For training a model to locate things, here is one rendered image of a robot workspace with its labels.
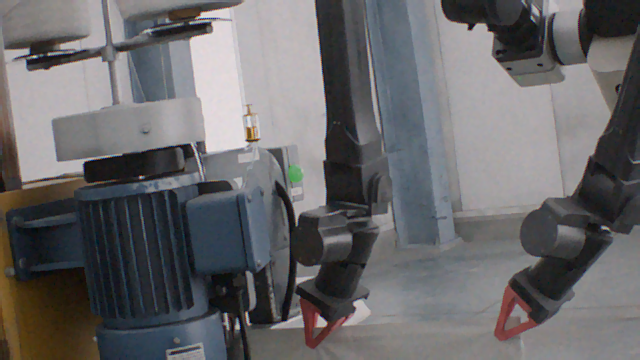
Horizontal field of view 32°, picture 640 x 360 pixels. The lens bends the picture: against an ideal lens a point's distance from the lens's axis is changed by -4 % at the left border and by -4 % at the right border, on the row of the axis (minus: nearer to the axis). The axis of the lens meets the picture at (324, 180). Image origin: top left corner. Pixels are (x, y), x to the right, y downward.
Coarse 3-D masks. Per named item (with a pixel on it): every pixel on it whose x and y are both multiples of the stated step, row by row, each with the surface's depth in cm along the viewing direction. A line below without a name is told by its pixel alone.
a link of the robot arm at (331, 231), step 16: (384, 176) 153; (384, 192) 153; (320, 208) 153; (336, 208) 153; (352, 208) 154; (368, 208) 153; (384, 208) 155; (304, 224) 150; (320, 224) 149; (336, 224) 151; (304, 240) 150; (320, 240) 148; (336, 240) 150; (304, 256) 150; (320, 256) 149; (336, 256) 151
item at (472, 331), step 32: (448, 320) 152; (480, 320) 150; (512, 320) 147; (256, 352) 169; (288, 352) 166; (320, 352) 163; (352, 352) 160; (384, 352) 157; (416, 352) 155; (448, 352) 153; (480, 352) 150; (512, 352) 148
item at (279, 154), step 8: (296, 144) 187; (272, 152) 184; (280, 152) 183; (288, 152) 184; (296, 152) 186; (280, 160) 183; (296, 160) 186; (280, 168) 184; (288, 168) 184; (288, 176) 184; (288, 184) 184; (296, 184) 185; (288, 192) 184; (296, 200) 185
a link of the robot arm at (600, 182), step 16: (624, 80) 130; (624, 96) 130; (624, 112) 131; (608, 128) 134; (624, 128) 131; (608, 144) 134; (624, 144) 132; (592, 160) 137; (608, 160) 135; (624, 160) 132; (592, 176) 138; (608, 176) 136; (624, 176) 133; (592, 192) 138; (608, 192) 136; (624, 192) 134; (608, 208) 136
